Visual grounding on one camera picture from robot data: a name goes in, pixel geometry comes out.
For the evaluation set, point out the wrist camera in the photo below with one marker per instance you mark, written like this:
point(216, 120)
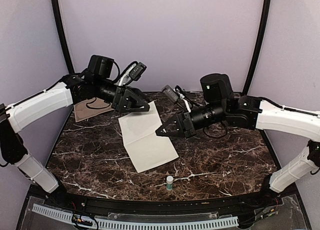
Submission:
point(177, 96)
point(132, 73)

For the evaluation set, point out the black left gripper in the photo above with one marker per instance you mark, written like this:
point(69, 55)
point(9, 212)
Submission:
point(121, 99)

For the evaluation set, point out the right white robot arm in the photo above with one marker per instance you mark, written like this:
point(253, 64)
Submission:
point(252, 113)

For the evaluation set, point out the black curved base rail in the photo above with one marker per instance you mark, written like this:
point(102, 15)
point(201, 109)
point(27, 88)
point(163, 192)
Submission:
point(238, 205)

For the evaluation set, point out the beige lined letter paper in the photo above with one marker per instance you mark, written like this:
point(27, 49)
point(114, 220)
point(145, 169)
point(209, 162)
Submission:
point(146, 150)

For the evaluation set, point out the white green glue stick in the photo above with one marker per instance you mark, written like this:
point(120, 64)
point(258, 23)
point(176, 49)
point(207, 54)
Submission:
point(169, 183)

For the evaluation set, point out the left black frame post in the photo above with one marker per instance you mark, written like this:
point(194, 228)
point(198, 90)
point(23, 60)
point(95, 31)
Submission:
point(61, 35)

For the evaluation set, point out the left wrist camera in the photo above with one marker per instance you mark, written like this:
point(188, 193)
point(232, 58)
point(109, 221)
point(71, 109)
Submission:
point(132, 73)

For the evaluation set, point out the black frame post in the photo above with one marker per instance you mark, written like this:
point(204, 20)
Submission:
point(258, 46)
point(61, 35)

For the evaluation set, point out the right black frame post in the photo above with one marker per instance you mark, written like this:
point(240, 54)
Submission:
point(258, 46)

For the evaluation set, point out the white slotted cable duct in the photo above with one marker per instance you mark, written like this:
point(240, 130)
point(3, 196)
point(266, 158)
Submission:
point(138, 222)

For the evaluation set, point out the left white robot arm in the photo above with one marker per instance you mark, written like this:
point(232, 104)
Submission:
point(71, 89)

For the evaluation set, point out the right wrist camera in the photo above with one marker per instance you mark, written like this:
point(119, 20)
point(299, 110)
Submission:
point(177, 96)

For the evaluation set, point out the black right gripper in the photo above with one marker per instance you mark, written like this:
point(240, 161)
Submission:
point(189, 131)

